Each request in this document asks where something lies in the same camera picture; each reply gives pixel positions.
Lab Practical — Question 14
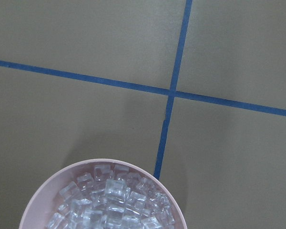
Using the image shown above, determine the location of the clear ice cubes pile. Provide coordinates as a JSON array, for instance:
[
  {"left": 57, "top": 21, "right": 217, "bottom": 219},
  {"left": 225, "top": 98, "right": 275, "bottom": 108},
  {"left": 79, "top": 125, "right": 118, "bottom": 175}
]
[{"left": 45, "top": 163, "right": 175, "bottom": 229}]

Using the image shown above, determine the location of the pink bowl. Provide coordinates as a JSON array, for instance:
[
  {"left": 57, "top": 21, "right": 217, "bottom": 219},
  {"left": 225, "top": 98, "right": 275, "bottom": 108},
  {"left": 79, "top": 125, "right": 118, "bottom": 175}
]
[{"left": 19, "top": 158, "right": 187, "bottom": 229}]

